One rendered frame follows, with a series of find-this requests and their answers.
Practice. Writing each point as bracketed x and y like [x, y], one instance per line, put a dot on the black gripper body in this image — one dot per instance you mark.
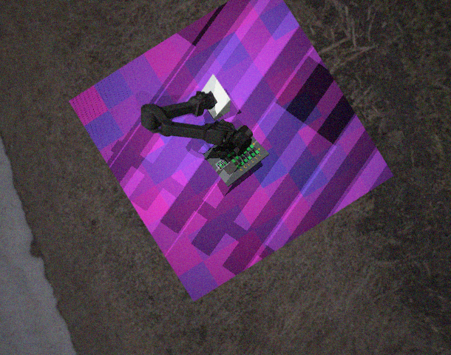
[220, 150]

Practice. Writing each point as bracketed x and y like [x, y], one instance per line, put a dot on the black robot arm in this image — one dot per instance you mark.
[152, 116]

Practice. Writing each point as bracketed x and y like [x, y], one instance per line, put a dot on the dark grey switch panel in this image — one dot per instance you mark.
[233, 167]

